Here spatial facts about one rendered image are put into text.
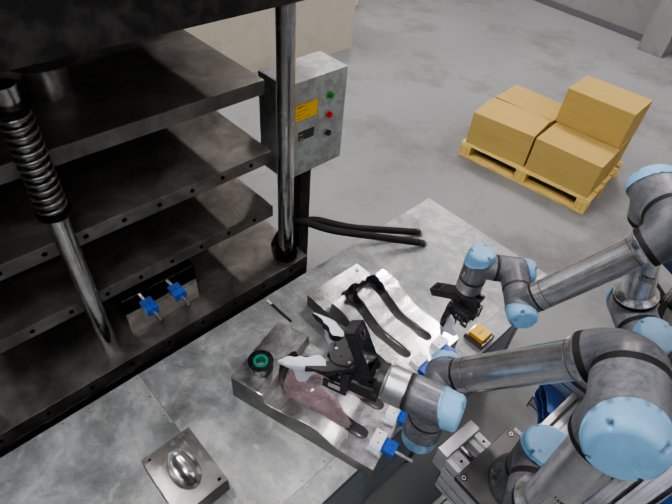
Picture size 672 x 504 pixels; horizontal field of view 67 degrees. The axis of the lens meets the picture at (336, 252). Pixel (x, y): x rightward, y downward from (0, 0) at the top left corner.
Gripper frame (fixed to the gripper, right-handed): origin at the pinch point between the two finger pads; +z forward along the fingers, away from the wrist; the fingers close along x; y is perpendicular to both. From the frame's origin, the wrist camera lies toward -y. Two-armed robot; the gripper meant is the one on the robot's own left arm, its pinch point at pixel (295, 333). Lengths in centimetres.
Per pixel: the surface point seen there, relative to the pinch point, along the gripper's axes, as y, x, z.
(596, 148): 62, 327, -74
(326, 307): 52, 62, 16
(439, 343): 46, 61, -25
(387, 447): 56, 23, -23
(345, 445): 58, 19, -12
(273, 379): 52, 24, 16
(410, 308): 48, 74, -11
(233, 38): 62, 344, 248
